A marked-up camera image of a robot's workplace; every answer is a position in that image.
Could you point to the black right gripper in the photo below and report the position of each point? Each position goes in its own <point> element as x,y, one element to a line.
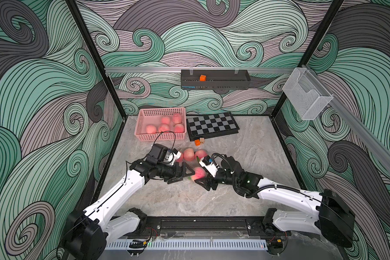
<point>206,182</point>

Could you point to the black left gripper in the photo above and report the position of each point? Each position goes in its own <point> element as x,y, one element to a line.
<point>181,171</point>

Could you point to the peach cracked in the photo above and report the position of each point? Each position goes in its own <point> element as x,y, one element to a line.
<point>199,173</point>

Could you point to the peach pale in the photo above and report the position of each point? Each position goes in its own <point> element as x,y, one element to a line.
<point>189,154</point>

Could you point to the peach with leaf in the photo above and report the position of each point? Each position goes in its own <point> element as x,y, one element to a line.
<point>179,128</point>
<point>200,154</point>

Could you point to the peach with leaf back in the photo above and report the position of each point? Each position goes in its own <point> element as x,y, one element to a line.
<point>179,128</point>

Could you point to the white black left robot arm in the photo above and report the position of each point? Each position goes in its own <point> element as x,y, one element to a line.
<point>87,232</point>

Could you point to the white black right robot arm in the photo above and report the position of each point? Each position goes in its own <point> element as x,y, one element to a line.
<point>322,213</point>

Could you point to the pink perforated plastic basket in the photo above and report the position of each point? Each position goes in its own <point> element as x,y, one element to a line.
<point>153,116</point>

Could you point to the black folding chess board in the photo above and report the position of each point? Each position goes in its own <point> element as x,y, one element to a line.
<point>211,126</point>

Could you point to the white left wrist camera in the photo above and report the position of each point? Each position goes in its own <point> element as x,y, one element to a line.
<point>171,157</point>

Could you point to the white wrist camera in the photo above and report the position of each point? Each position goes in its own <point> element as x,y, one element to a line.
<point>211,167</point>
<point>171,157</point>

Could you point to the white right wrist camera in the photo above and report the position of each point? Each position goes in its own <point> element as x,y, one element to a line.
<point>211,167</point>

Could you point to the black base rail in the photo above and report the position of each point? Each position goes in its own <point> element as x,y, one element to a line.
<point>244,227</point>

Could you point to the white vented cable duct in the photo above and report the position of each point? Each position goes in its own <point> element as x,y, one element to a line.
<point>208,244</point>

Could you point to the black wall shelf tray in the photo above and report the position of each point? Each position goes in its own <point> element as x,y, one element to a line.
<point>216,80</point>

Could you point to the aluminium wall rail back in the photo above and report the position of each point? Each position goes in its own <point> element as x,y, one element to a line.
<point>152,69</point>

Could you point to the aluminium wall rail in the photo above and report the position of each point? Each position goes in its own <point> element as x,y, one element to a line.
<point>363,133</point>
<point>152,69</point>

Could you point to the clear acrylic wall holder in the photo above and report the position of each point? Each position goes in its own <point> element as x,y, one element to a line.
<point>307,93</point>

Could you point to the black frame post right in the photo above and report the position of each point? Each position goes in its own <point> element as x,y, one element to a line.
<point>317,38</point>

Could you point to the black frame post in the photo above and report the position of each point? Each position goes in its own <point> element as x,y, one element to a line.
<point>317,38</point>
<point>76,14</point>

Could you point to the aluminium wall rail right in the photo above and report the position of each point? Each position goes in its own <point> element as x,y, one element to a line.
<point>363,133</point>

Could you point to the black frame post left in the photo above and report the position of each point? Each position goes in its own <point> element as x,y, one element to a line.
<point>76,14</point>

